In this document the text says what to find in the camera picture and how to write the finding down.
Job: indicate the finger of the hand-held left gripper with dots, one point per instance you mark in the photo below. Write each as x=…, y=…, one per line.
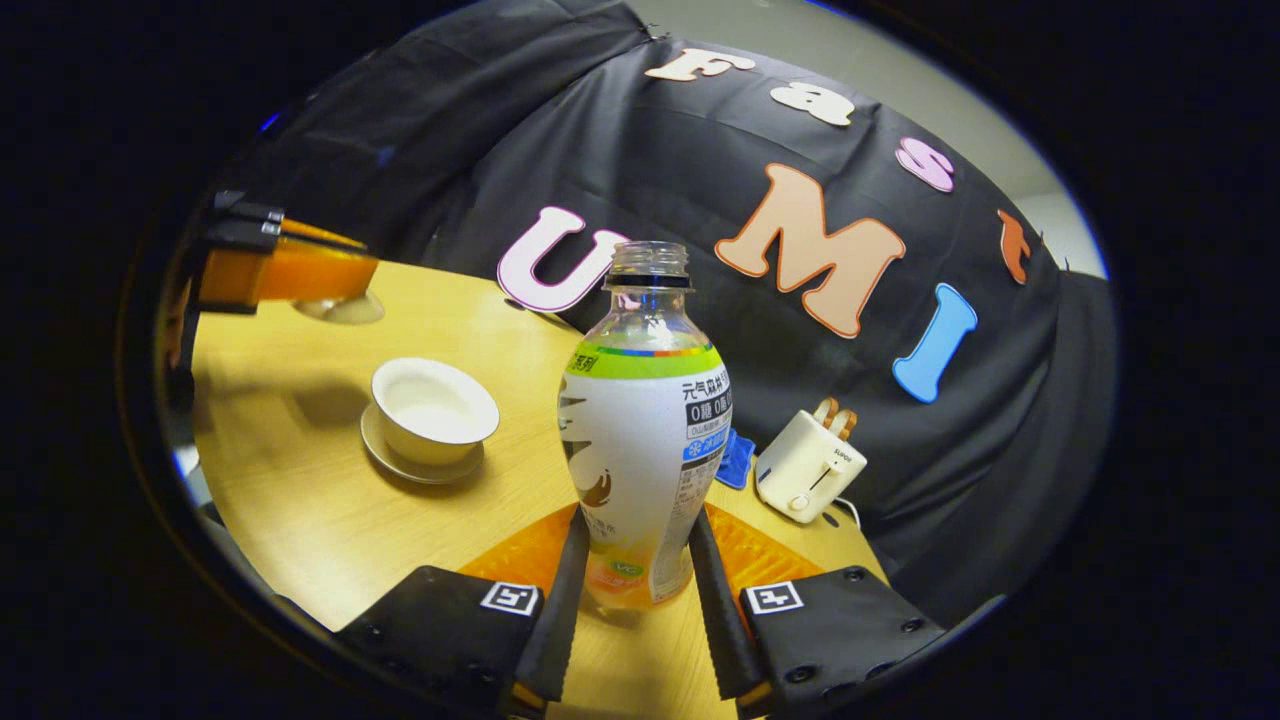
x=250, y=207
x=280, y=275

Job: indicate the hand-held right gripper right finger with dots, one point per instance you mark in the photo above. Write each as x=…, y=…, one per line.
x=718, y=620

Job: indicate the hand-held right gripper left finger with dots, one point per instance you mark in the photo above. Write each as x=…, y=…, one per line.
x=560, y=620

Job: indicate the clear white-label water bottle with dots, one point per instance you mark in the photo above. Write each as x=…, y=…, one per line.
x=640, y=450

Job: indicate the cream ceramic teacup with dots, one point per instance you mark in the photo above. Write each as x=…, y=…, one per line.
x=430, y=420

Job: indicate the blue folded towel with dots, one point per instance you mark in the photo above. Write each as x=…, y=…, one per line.
x=738, y=460

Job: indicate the white toaster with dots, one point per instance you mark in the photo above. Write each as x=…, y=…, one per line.
x=805, y=465

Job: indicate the cream ceramic saucer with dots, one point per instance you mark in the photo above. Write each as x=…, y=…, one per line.
x=400, y=467

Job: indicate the toast bread slice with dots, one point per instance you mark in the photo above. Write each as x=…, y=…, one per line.
x=826, y=410
x=846, y=423

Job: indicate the black backdrop cloth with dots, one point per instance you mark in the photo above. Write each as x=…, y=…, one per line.
x=500, y=130

